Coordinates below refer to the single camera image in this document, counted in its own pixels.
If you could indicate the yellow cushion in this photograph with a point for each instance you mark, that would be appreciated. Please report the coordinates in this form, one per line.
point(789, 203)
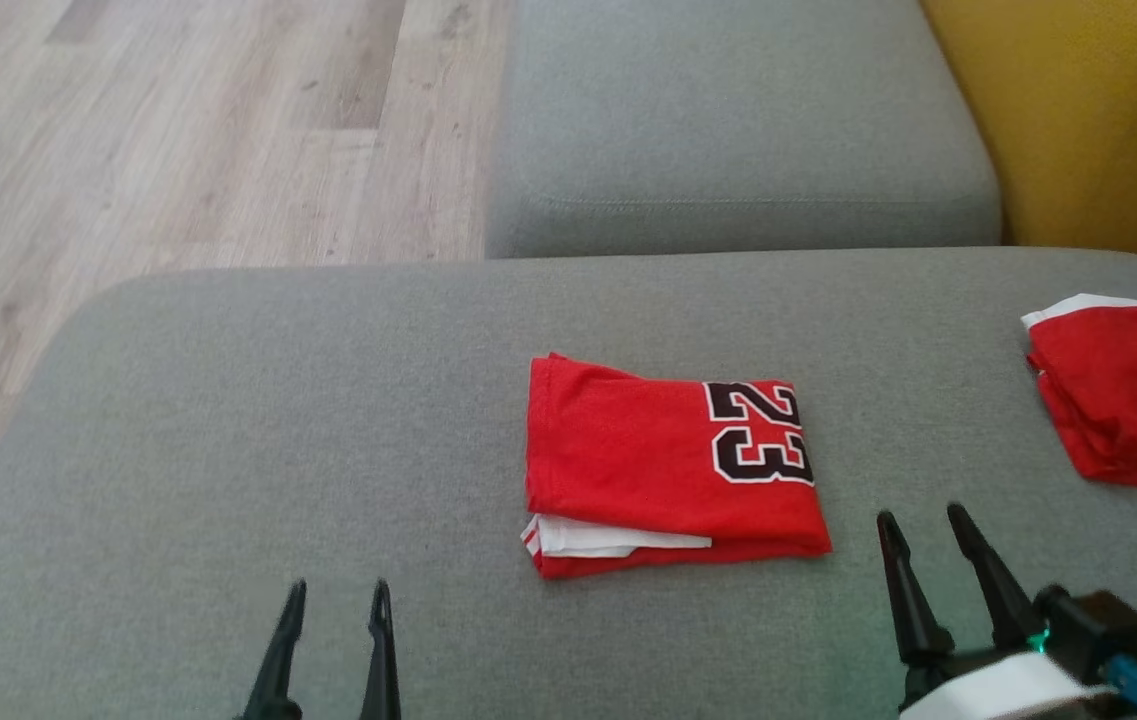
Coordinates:
point(1098, 110)

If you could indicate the red white striped shorts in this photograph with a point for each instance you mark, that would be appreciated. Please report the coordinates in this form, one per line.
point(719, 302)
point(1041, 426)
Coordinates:
point(1128, 400)

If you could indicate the large grey sofa seat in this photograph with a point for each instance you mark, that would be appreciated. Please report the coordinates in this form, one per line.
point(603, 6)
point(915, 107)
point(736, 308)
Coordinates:
point(278, 430)

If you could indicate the red white basketball jersey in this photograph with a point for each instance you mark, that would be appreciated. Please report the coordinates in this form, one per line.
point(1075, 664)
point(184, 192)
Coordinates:
point(638, 460)

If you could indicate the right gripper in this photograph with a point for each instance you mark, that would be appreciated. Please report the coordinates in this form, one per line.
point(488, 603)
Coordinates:
point(1088, 630)

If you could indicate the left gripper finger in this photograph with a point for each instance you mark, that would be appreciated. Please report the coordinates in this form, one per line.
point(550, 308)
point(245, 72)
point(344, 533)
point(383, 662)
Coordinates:
point(278, 670)
point(381, 670)

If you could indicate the grey sofa cushion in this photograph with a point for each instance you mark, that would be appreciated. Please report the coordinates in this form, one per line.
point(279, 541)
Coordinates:
point(728, 110)

